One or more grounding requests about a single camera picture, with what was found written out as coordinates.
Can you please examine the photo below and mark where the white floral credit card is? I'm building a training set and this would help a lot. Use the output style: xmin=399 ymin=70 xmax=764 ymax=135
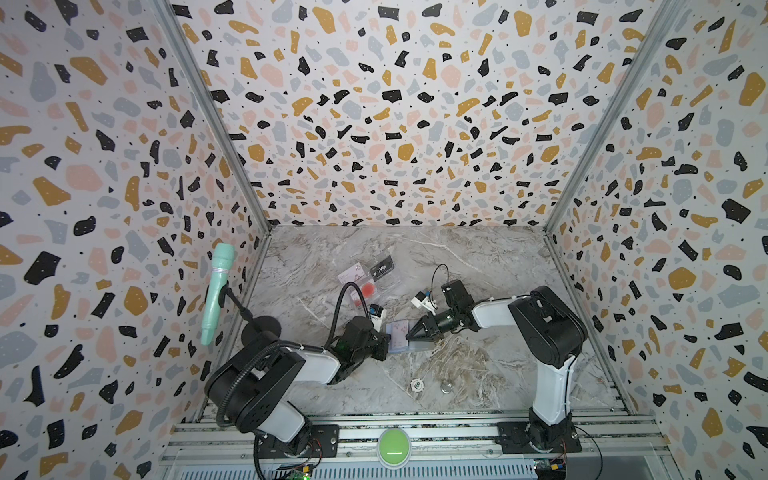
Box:
xmin=386 ymin=320 xmax=410 ymax=353

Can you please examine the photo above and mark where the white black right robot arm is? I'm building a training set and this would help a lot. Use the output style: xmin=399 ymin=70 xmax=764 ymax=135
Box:
xmin=406 ymin=280 xmax=588 ymax=453

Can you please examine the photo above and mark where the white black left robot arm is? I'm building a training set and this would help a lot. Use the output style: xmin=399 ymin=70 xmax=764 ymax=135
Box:
xmin=205 ymin=316 xmax=391 ymax=455

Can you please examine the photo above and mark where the red card in box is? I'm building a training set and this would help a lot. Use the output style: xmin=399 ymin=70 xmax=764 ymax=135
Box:
xmin=359 ymin=282 xmax=377 ymax=299

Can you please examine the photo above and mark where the clear acrylic card box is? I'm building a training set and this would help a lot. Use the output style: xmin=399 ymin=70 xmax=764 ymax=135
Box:
xmin=337 ymin=255 xmax=395 ymax=306

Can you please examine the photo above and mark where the black microphone stand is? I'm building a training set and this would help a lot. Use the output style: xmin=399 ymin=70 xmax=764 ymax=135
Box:
xmin=218 ymin=283 xmax=282 ymax=347

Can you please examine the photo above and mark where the green push button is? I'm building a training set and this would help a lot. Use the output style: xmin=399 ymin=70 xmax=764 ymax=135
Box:
xmin=377 ymin=428 xmax=411 ymax=470

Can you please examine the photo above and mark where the mint green microphone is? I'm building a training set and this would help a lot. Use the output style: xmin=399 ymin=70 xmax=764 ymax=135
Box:
xmin=200 ymin=243 xmax=236 ymax=345

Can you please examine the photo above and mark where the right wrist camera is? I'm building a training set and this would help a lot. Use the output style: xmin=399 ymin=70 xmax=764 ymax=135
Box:
xmin=411 ymin=291 xmax=436 ymax=313

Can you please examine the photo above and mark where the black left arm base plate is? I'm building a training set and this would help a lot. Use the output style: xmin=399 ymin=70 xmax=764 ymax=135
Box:
xmin=254 ymin=424 xmax=340 ymax=460

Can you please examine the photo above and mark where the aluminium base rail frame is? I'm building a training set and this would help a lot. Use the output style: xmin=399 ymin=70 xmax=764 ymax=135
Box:
xmin=156 ymin=410 xmax=682 ymax=479

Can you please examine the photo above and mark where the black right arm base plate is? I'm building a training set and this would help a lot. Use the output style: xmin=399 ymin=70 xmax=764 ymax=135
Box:
xmin=495 ymin=418 xmax=582 ymax=454

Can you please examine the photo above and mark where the aluminium left corner post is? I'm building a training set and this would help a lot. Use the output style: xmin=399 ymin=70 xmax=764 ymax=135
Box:
xmin=149 ymin=0 xmax=271 ymax=237

